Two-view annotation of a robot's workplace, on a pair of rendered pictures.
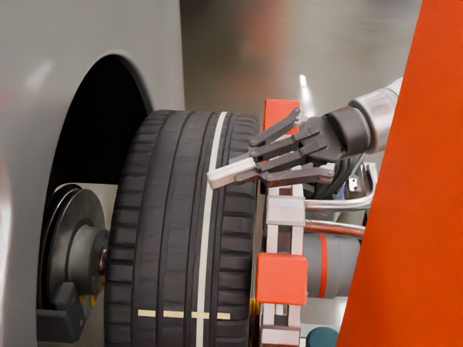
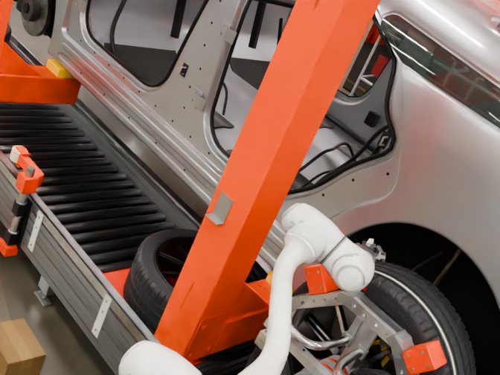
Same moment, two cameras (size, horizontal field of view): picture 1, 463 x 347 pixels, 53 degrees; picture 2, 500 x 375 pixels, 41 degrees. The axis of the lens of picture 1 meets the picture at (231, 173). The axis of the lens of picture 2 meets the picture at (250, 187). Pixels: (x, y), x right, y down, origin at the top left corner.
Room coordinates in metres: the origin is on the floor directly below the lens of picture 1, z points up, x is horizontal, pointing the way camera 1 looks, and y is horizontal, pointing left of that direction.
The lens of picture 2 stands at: (1.16, -1.84, 2.12)
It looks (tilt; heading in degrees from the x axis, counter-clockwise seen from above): 25 degrees down; 121
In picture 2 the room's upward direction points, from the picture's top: 24 degrees clockwise
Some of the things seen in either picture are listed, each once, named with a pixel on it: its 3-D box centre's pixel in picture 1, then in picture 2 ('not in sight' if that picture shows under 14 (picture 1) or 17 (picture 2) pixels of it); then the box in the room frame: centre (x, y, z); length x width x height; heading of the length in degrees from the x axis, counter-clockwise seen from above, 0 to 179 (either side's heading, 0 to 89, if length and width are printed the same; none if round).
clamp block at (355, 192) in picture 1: (364, 192); not in sight; (0.85, -0.32, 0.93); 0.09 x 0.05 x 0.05; 85
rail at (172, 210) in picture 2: not in sight; (149, 192); (-1.03, 0.76, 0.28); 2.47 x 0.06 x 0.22; 175
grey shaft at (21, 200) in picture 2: not in sight; (18, 212); (-1.02, -0.10, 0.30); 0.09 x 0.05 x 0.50; 175
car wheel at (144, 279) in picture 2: not in sight; (200, 290); (-0.16, 0.30, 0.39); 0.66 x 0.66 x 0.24
